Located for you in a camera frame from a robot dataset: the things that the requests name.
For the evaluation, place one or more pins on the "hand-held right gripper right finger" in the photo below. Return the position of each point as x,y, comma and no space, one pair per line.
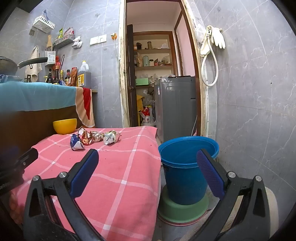
210,173

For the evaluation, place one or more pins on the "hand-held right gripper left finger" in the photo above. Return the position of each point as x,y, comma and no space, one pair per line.
84,171

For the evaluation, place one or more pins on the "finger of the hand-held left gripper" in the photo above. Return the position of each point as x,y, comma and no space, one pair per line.
27,157
8,153

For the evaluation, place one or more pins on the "blue white wrapper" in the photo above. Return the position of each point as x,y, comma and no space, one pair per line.
76,143

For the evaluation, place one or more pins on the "blue plastic bucket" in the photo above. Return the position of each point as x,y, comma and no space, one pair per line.
182,183

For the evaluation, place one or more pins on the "red orange wrapper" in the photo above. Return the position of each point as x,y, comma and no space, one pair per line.
85,136

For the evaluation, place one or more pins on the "brown white wrapper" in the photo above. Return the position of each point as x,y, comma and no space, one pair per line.
97,136

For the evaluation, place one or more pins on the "silver white wrapper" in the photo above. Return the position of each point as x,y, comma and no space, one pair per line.
110,138

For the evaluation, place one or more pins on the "pink checked cloth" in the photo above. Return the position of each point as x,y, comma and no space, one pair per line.
120,185

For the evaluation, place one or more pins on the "green plastic basin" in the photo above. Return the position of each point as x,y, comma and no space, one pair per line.
182,213

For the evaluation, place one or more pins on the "yellow bowl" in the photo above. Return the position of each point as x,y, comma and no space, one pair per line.
64,126

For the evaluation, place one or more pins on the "cream fleece clothing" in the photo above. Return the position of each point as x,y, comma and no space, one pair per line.
272,208

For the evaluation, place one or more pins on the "grey washing machine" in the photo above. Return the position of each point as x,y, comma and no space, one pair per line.
175,106

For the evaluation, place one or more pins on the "black sauce bottle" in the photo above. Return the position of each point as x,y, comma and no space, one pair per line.
49,78

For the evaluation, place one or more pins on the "red white rice bag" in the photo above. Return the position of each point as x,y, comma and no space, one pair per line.
146,118

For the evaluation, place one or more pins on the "tall dark sauce bottle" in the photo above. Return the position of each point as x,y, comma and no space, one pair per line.
56,76

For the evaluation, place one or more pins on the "yellow plastic object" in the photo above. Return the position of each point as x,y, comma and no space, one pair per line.
139,104

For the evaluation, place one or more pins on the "dark sauce bottle red cap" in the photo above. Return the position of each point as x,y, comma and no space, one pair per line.
67,78

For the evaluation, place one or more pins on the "orange snack packet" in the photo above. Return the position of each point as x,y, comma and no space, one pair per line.
74,77

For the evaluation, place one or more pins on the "beige hanging towel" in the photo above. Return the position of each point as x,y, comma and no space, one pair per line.
34,64

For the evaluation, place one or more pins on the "large cooking oil bottle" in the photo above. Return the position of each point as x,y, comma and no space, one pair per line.
83,76

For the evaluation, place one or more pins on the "black wok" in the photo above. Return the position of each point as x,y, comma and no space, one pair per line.
34,60

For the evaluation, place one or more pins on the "knife sharpening steel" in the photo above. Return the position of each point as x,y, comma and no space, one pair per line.
62,63

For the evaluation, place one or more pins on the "red mesh bag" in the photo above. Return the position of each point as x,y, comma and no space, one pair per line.
57,61

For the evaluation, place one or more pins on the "white utensil holder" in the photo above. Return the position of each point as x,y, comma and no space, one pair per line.
50,57

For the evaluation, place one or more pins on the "green box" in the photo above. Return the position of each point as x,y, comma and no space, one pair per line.
142,81

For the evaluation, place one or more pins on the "dark wooden door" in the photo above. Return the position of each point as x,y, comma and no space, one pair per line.
131,69

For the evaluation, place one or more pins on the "wooden spatula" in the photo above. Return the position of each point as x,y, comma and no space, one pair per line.
49,42

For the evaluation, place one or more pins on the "crumpled white plastic bag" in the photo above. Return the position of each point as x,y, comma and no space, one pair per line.
77,42

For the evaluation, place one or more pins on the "green canister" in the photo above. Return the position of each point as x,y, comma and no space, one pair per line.
145,60

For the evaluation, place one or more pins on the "green seasoning packet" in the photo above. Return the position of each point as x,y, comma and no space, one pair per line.
60,33

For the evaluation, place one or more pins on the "red seasoning packets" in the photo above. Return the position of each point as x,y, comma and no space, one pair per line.
69,32

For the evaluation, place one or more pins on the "white rubber gloves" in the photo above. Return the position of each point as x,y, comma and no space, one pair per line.
218,39

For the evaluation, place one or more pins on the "white plastic basket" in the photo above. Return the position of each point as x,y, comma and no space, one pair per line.
44,23

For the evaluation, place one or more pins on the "wooden shelf unit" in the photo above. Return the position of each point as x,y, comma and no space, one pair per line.
153,49

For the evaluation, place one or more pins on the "black kettle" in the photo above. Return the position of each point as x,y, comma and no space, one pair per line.
138,45

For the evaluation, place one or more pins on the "clear plastic bag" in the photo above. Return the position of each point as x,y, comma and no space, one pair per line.
199,32

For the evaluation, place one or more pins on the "brown thermos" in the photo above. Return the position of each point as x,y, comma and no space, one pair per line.
149,44

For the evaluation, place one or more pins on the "wooden door frame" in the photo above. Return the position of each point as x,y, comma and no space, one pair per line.
197,69

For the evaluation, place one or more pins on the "grey wall shelf rack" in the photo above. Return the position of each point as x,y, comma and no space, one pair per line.
63,42

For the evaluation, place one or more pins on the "grey wall hook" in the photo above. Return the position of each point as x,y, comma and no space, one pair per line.
32,32

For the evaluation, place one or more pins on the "white wall switch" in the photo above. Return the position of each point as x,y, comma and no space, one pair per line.
93,40

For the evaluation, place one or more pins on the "white wall socket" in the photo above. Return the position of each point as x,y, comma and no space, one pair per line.
102,38

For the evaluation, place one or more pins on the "orange wall plug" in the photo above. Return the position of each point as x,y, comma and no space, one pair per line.
114,36

